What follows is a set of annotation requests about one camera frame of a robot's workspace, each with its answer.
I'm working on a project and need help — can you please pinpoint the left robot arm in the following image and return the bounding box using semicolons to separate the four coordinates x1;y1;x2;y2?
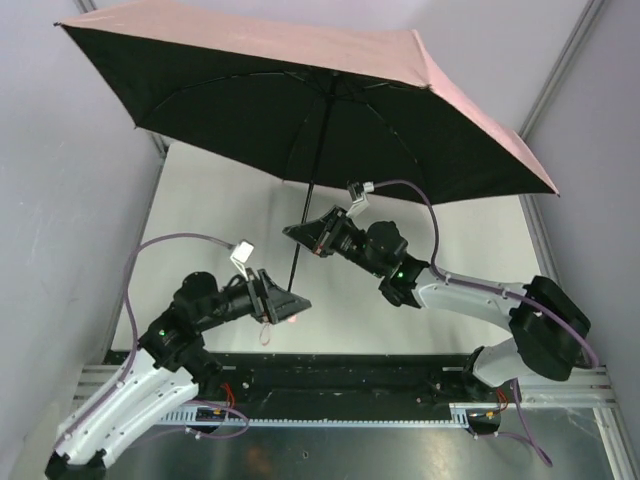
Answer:
45;269;311;479

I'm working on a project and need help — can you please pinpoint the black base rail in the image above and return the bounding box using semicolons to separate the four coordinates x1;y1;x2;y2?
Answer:
102;349;501;420

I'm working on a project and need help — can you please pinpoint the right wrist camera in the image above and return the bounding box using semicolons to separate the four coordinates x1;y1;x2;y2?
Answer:
347;181;375;218

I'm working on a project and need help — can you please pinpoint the grey cable duct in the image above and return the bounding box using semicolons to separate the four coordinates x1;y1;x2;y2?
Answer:
159;402;501;429

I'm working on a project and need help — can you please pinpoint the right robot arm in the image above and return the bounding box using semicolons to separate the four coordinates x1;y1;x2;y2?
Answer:
283;206;591;396

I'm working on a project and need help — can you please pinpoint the pink folding umbrella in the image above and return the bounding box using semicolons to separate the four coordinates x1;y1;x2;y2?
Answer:
53;0;561;347

